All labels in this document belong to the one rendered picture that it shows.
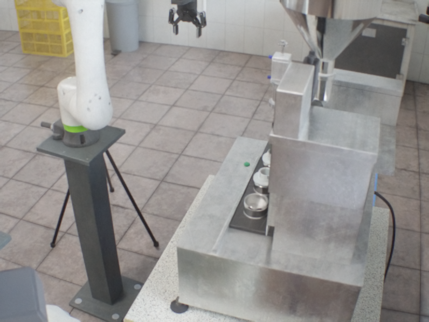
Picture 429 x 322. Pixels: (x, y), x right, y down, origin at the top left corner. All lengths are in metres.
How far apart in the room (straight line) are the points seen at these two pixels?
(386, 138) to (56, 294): 1.83
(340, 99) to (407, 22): 2.78
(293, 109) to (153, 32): 4.58
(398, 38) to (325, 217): 3.21
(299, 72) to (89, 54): 0.75
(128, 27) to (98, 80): 3.61
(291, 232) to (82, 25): 0.89
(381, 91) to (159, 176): 2.13
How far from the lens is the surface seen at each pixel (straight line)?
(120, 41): 5.33
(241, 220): 1.37
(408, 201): 3.36
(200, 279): 1.37
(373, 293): 1.63
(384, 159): 1.35
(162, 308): 1.53
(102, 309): 2.52
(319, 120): 1.19
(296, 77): 1.13
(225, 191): 1.49
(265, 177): 1.44
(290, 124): 1.09
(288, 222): 1.24
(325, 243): 1.27
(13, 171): 3.62
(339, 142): 1.11
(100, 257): 2.29
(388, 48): 4.33
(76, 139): 1.94
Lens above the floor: 1.92
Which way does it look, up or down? 33 degrees down
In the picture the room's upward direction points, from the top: 1 degrees clockwise
